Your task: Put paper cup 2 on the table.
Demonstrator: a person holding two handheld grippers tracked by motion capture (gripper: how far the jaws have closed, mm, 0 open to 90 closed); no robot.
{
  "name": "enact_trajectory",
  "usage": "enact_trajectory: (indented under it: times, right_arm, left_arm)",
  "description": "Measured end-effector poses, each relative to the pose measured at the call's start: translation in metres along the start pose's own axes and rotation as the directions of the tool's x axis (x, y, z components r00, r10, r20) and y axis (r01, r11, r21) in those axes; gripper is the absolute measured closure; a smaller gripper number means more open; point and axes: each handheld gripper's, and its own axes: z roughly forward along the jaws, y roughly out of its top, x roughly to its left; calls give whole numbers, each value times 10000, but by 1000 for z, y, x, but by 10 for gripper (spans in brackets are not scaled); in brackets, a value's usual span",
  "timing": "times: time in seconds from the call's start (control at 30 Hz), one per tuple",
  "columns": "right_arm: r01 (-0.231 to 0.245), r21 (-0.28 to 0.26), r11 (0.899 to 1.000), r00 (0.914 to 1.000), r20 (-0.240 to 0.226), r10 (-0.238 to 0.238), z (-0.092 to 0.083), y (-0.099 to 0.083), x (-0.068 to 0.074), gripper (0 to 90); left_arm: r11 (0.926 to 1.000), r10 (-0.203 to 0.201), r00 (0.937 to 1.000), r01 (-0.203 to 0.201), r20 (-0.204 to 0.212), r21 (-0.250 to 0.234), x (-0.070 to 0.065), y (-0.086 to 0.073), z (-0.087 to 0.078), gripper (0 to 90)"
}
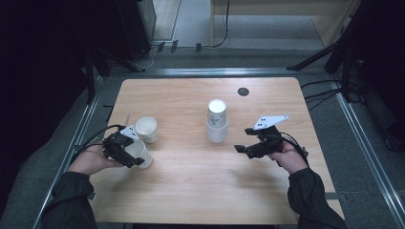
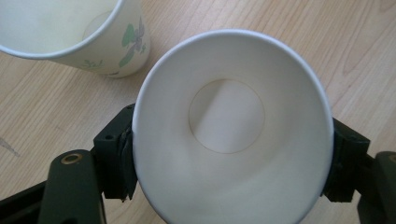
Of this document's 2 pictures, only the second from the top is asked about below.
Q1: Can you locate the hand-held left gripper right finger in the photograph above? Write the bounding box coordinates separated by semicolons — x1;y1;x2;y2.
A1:
321;117;372;203

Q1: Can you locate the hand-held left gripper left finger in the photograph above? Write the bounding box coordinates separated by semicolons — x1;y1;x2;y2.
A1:
92;103;138;203

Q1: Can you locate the floral paper cup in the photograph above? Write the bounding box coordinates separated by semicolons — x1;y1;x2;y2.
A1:
132;28;335;224
0;0;151;79

